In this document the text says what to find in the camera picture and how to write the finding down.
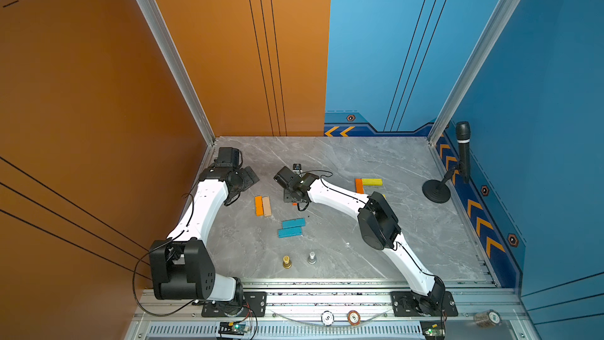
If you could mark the white round dial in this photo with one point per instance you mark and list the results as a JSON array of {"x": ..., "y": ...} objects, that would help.
[{"x": 327, "y": 318}]

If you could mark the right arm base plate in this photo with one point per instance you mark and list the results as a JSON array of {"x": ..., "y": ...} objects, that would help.
[{"x": 404, "y": 304}]

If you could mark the copper round dial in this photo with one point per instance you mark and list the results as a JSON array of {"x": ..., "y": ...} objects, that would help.
[{"x": 353, "y": 318}]

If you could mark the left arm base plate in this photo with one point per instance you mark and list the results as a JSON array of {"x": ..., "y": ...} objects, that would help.
[{"x": 253, "y": 302}]

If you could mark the pale cream wooden block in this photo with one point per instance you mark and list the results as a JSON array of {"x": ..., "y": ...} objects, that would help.
[{"x": 267, "y": 206}]

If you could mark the left green circuit board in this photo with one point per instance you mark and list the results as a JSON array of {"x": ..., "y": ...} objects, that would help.
[{"x": 233, "y": 330}]

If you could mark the yellow block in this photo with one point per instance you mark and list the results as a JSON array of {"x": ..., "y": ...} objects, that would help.
[{"x": 372, "y": 182}]

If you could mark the amber orange block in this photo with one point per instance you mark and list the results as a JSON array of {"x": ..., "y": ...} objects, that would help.
[{"x": 259, "y": 206}]

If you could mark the tape roll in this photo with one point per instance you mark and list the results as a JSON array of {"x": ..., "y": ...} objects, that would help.
[{"x": 487, "y": 319}]

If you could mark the silver weight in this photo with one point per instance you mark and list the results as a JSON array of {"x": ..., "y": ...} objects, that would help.
[{"x": 312, "y": 258}]

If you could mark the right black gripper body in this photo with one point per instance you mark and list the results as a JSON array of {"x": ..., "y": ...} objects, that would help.
[{"x": 288, "y": 195}]

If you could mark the teal block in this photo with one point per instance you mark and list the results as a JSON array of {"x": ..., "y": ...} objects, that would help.
[
  {"x": 296, "y": 223},
  {"x": 290, "y": 232}
]

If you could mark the brass weight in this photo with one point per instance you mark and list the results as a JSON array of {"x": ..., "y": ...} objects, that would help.
[{"x": 286, "y": 262}]

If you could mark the green circuit board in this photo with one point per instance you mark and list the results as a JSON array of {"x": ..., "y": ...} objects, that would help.
[
  {"x": 432, "y": 330},
  {"x": 233, "y": 330}
]

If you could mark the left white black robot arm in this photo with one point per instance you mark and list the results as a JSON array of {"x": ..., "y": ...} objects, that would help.
[{"x": 180, "y": 265}]

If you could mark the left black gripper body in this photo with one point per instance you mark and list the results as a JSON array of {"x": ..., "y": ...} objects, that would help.
[{"x": 244, "y": 180}]

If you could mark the black microphone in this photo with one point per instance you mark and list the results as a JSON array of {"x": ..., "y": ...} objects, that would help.
[{"x": 463, "y": 134}]

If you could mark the right green circuit board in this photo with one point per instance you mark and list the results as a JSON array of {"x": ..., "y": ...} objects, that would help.
[{"x": 432, "y": 330}]

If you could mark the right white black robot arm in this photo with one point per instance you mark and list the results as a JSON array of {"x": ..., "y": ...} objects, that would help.
[{"x": 379, "y": 229}]

